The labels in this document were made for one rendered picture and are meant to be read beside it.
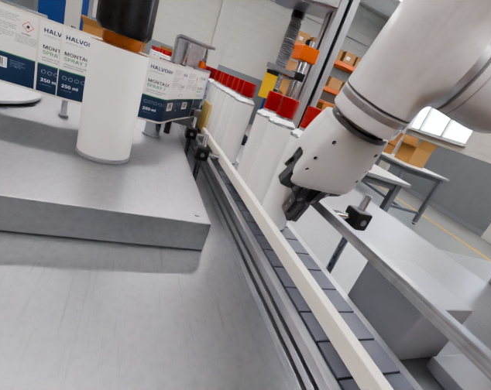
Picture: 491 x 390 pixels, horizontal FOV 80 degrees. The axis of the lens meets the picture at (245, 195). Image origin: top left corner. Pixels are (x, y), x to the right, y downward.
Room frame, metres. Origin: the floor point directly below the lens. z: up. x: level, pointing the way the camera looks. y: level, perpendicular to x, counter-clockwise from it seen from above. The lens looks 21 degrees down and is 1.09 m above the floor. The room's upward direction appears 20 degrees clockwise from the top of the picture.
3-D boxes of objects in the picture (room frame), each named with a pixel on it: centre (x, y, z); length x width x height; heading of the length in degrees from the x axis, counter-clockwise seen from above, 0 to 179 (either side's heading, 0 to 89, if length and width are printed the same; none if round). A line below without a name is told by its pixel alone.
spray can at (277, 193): (0.46, -0.06, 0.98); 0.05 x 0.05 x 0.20
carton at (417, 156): (4.55, -2.09, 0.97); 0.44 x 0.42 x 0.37; 105
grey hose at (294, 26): (0.88, 0.03, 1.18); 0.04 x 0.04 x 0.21
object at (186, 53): (1.03, 0.32, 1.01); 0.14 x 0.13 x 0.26; 26
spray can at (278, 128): (0.54, -0.02, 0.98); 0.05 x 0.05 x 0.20
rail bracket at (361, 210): (0.42, -0.16, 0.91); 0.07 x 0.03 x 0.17; 116
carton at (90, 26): (5.37, 3.45, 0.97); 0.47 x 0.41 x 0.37; 15
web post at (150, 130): (0.73, 0.28, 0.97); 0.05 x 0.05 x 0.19
